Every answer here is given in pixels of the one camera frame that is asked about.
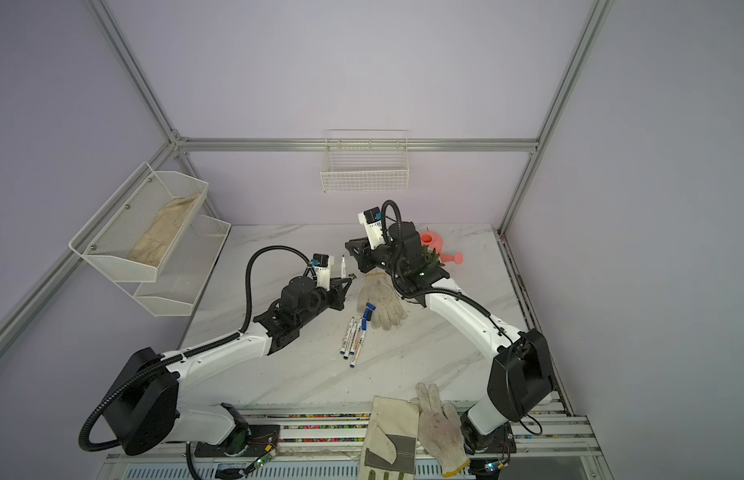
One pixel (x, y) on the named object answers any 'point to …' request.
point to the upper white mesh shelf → (136, 234)
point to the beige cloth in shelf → (153, 245)
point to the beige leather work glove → (389, 448)
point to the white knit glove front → (441, 430)
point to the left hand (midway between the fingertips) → (348, 280)
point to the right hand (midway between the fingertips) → (346, 243)
